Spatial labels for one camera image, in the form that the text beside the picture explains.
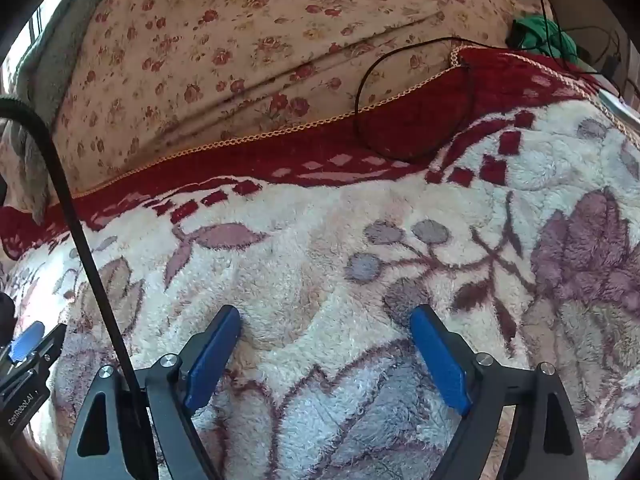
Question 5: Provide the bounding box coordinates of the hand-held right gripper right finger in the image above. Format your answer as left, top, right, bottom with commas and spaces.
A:
409, 304, 591, 480

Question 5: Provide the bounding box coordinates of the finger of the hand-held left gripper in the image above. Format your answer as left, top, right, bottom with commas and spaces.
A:
0, 321, 46, 366
0, 323, 68, 392

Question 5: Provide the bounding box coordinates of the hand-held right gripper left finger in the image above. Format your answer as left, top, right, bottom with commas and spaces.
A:
62, 305, 243, 480

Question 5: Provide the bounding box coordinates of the red and white floral blanket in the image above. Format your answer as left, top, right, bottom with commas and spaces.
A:
0, 45, 640, 480

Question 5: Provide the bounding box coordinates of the grey fleece cloth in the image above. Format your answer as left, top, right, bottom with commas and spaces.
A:
0, 5, 96, 226

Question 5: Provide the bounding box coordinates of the cream rose print bedsheet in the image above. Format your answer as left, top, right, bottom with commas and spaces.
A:
0, 0, 561, 261

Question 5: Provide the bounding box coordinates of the green cloth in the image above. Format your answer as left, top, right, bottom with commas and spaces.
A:
507, 15, 581, 67

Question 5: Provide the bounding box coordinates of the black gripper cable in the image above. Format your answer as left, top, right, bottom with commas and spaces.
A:
0, 97, 143, 411

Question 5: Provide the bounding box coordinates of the thin black cable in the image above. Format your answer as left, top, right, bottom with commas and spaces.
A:
354, 35, 506, 163

